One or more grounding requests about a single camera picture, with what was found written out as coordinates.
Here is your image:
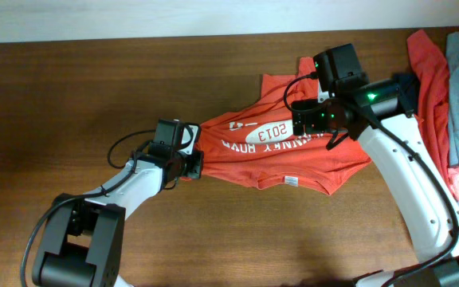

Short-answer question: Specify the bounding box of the orange soccer t-shirt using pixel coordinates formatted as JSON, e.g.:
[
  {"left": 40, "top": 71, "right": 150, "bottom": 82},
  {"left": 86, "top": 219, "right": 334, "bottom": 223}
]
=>
[{"left": 196, "top": 74, "right": 371, "bottom": 195}]

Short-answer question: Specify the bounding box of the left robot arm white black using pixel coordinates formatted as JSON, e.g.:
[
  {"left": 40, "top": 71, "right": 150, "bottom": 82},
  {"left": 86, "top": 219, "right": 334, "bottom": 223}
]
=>
[{"left": 32, "top": 151, "right": 203, "bottom": 287}]

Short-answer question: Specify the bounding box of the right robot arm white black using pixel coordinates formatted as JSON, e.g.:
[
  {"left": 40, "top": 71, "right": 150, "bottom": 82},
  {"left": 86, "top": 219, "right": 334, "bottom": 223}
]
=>
[{"left": 286, "top": 80, "right": 459, "bottom": 286}]

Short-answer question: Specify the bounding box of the navy garment in pile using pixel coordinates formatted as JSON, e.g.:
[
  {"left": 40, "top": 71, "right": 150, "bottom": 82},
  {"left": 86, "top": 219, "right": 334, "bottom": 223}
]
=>
[{"left": 393, "top": 73, "right": 420, "bottom": 114}]

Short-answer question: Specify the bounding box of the red shirt in pile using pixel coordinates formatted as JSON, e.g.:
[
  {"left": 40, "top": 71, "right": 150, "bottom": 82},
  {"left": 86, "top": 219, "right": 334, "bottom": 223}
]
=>
[{"left": 407, "top": 29, "right": 449, "bottom": 182}]

